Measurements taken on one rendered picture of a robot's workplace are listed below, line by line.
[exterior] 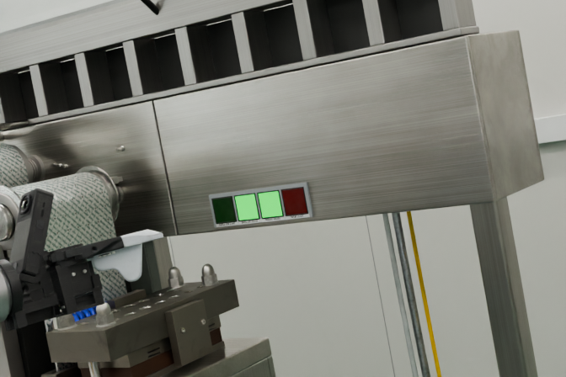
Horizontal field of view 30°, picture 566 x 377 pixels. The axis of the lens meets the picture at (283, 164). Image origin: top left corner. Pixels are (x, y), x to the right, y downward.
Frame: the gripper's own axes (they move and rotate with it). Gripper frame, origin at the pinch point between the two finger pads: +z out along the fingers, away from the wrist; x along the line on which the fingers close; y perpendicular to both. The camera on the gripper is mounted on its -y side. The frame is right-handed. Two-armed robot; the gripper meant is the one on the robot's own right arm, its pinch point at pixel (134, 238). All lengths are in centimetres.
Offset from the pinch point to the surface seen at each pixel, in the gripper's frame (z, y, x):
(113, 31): 51, -47, -73
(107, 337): 20, 15, -53
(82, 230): 32, -6, -74
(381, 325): 251, 59, -236
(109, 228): 40, -5, -77
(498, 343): 85, 37, -20
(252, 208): 58, -1, -50
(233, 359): 48, 27, -57
